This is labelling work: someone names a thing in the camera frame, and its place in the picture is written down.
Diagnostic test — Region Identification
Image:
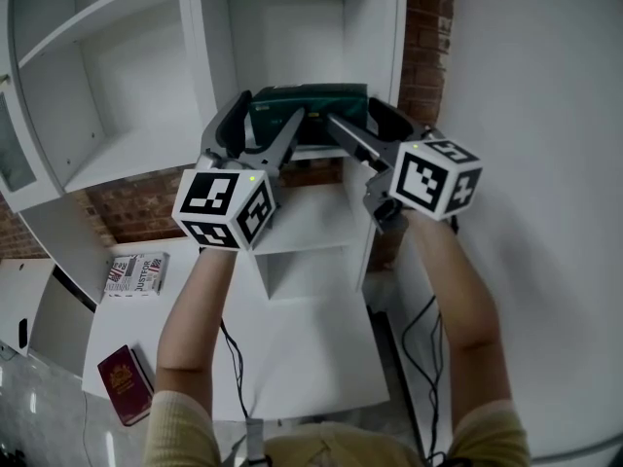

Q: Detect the white printed box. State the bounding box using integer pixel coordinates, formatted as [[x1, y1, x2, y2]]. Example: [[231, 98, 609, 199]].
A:
[[103, 251, 171, 299]]

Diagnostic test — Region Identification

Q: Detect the green pack of tissues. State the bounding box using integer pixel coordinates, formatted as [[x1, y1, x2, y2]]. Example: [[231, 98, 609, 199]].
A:
[[246, 83, 370, 148]]

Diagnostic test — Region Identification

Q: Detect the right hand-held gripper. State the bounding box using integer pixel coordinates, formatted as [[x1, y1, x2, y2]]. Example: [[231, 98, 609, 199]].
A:
[[325, 96, 484, 235]]

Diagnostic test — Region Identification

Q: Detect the person's right forearm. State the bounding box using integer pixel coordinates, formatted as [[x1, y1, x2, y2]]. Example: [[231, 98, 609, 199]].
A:
[[404, 208, 513, 420]]

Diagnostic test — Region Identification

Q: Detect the white shelf unit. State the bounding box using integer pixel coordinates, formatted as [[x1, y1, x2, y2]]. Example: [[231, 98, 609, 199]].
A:
[[8, 0, 409, 305]]

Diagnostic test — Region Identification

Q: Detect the person's left forearm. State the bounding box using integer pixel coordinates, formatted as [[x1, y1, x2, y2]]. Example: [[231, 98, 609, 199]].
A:
[[154, 246, 240, 411]]

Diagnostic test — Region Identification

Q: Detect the yellow knit sweater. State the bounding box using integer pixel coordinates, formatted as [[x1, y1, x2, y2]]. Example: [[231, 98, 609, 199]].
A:
[[144, 387, 531, 467]]

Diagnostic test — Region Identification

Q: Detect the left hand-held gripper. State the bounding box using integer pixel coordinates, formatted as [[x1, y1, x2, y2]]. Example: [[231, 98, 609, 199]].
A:
[[171, 90, 306, 253]]

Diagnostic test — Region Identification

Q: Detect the maroon booklet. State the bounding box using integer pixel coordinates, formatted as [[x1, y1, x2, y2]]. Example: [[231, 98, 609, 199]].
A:
[[96, 343, 157, 428]]

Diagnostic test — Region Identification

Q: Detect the glass cabinet door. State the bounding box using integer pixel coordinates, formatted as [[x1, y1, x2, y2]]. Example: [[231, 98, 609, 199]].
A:
[[0, 74, 65, 214]]

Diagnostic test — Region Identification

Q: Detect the grey neck strap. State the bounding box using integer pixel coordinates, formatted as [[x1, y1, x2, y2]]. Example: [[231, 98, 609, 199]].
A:
[[244, 417, 268, 467]]

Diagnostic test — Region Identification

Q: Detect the white side cabinet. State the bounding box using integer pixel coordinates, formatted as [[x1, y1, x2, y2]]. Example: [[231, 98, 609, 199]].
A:
[[0, 257, 97, 379]]

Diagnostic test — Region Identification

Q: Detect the black cable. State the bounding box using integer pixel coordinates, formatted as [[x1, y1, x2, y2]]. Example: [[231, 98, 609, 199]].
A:
[[219, 316, 255, 420], [400, 293, 446, 462]]

